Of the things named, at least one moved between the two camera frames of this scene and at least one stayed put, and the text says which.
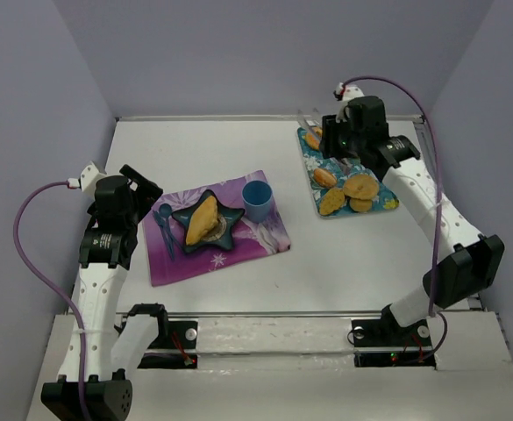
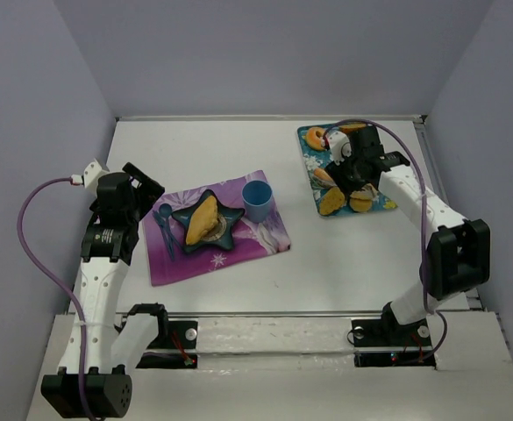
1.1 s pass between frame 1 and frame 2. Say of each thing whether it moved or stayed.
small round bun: stayed
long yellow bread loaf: stayed
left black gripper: stayed
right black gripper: moved
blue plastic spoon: stayed
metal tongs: moved
